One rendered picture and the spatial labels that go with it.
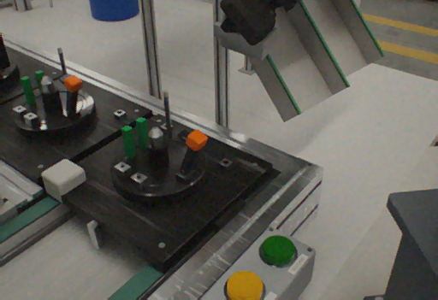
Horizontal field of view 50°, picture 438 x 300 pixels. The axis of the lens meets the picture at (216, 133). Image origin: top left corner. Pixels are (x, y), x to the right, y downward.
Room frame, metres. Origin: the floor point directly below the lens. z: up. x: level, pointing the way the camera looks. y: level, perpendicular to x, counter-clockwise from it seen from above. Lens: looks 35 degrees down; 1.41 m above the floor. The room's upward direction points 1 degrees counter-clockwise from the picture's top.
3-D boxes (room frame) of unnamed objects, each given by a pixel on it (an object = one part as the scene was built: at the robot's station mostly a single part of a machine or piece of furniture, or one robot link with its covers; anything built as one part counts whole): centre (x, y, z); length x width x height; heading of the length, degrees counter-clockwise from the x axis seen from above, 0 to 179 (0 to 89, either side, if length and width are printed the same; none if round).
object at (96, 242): (0.45, 0.16, 0.95); 0.01 x 0.01 x 0.04; 51
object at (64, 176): (0.53, 0.22, 0.97); 0.05 x 0.05 x 0.04; 51
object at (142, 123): (0.58, 0.11, 1.01); 0.01 x 0.01 x 0.05; 51
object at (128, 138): (0.56, 0.13, 1.01); 0.01 x 0.01 x 0.05; 51
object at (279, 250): (0.39, -0.07, 0.96); 0.04 x 0.04 x 0.02
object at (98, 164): (0.54, 0.08, 0.96); 0.24 x 0.24 x 0.02; 51
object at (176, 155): (0.54, 0.08, 0.98); 0.14 x 0.14 x 0.02
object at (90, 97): (0.71, 0.28, 1.01); 0.24 x 0.24 x 0.13; 51
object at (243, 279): (0.34, -0.03, 0.96); 0.04 x 0.04 x 0.02
